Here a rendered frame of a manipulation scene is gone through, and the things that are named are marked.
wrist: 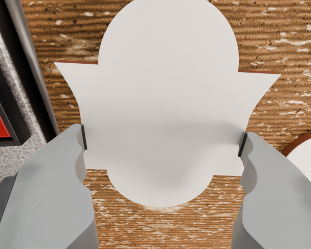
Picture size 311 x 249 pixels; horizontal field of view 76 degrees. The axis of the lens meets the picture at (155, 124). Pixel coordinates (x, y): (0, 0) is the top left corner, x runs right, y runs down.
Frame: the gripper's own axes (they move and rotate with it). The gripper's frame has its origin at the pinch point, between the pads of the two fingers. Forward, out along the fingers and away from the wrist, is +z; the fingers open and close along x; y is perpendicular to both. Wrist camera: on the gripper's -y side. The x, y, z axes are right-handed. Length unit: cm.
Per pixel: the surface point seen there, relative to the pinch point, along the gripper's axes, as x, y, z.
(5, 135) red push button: -14.8, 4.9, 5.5
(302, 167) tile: 13.2, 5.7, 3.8
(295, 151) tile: 11.9, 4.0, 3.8
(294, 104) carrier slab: 10.7, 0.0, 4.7
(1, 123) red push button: -14.8, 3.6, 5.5
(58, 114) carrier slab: -8.8, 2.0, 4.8
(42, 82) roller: -10.6, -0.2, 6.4
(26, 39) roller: -11.0, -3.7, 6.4
